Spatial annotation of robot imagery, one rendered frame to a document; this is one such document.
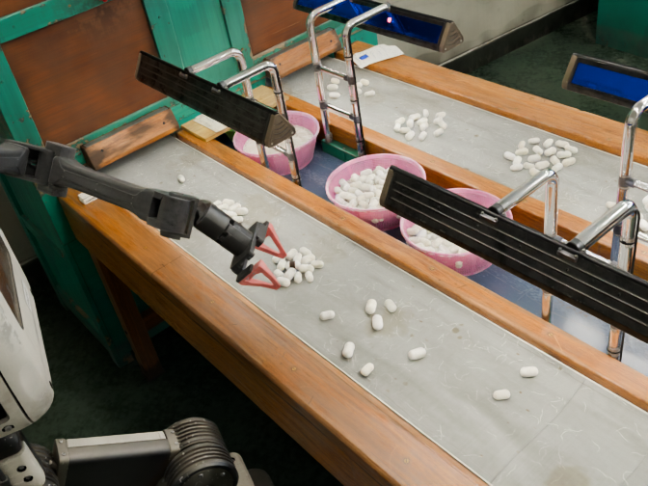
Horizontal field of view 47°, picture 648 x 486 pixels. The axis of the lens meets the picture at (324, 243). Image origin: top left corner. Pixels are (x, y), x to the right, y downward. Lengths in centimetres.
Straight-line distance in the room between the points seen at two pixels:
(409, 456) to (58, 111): 144
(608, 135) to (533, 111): 24
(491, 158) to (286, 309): 75
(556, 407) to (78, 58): 157
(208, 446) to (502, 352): 59
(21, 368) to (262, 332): 70
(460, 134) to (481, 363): 88
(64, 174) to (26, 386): 71
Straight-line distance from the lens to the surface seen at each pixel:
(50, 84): 225
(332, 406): 142
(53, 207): 235
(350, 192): 200
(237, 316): 165
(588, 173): 202
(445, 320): 159
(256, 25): 255
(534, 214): 183
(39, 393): 104
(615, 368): 148
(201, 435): 142
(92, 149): 229
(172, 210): 142
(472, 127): 222
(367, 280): 170
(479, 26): 422
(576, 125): 217
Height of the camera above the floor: 185
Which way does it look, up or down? 37 degrees down
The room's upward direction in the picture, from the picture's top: 11 degrees counter-clockwise
